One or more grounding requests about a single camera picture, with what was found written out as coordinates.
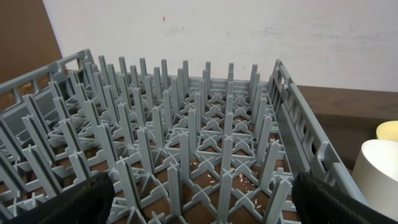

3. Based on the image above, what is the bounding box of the yellow round plate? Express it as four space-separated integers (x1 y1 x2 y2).
376 120 398 142

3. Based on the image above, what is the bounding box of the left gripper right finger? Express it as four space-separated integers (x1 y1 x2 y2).
292 172 395 224

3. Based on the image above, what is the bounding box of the white paper cup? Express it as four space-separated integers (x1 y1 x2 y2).
352 139 397 220

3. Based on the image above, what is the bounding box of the grey plastic dish rack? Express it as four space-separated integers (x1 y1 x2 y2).
1 49 368 223

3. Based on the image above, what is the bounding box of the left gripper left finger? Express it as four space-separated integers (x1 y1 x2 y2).
6 172 115 224

